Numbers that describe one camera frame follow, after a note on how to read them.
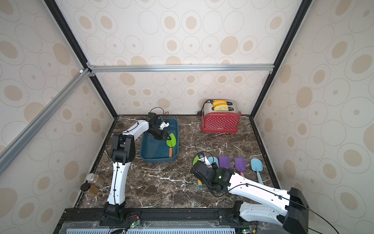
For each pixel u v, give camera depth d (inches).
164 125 39.4
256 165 36.2
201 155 26.1
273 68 35.5
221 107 38.3
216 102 39.6
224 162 37.2
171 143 40.4
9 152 20.1
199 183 32.1
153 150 43.1
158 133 37.1
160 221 28.8
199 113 46.0
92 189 30.8
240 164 36.2
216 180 20.5
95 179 30.6
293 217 15.1
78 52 32.7
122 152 25.4
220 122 39.4
